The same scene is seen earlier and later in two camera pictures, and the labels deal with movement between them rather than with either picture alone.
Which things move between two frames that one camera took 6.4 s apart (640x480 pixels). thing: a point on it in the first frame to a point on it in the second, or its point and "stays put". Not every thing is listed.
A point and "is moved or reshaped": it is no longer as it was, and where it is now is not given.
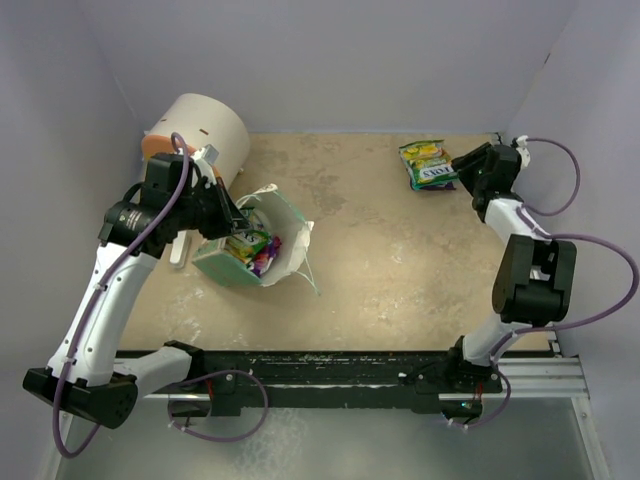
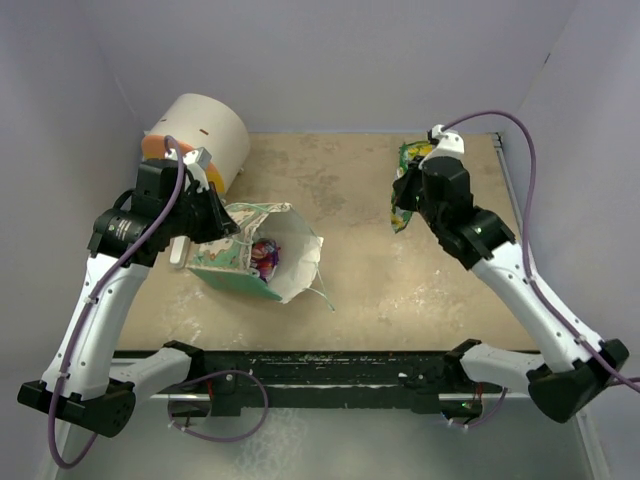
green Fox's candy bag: x=254 y=245 to x=409 y=153
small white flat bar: x=180 y=249 stays put
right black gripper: x=480 y=167 to x=407 y=187
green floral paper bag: x=280 y=216 is moved or reshaped
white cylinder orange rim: x=201 y=121 stays put
